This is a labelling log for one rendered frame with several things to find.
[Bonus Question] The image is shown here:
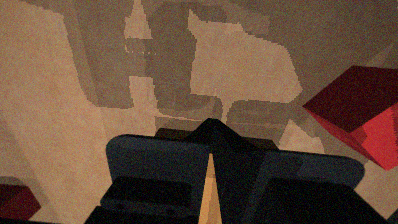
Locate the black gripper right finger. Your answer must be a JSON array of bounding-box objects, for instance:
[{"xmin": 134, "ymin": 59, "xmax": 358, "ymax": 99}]
[{"xmin": 211, "ymin": 119, "xmax": 365, "ymax": 224}]

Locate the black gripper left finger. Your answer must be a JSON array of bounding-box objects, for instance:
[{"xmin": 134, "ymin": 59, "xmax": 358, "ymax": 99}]
[{"xmin": 106, "ymin": 118, "xmax": 214, "ymax": 222}]

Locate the red block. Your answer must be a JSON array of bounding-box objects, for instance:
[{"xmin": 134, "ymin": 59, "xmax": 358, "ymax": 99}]
[
  {"xmin": 0, "ymin": 184, "xmax": 41, "ymax": 220},
  {"xmin": 302, "ymin": 65, "xmax": 398, "ymax": 171}
]

